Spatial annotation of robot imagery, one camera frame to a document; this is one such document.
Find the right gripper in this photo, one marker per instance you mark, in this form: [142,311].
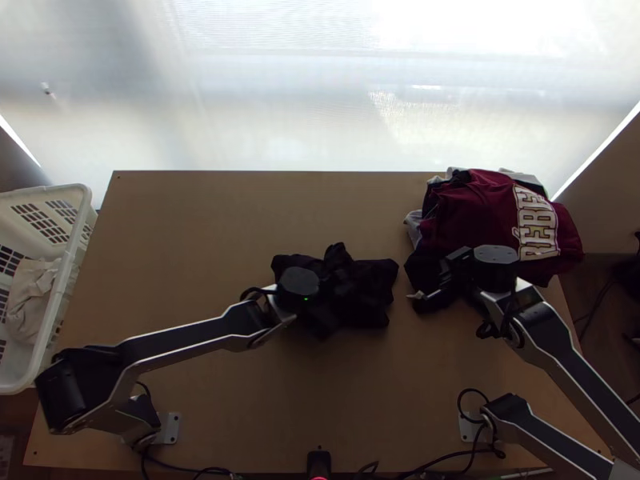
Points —
[452,282]

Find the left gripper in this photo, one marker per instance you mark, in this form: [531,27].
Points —
[322,320]

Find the dark t-shirt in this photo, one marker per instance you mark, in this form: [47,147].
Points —
[360,290]

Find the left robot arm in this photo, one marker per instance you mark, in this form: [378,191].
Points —
[175,345]

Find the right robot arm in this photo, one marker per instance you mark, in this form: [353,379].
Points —
[545,340]

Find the heap of clothes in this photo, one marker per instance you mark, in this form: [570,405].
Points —
[490,220]

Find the white garment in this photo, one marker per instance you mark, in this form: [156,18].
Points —
[35,295]

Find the white laundry basket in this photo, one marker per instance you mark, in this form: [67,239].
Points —
[50,215]

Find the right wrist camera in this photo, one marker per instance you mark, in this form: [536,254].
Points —
[459,255]

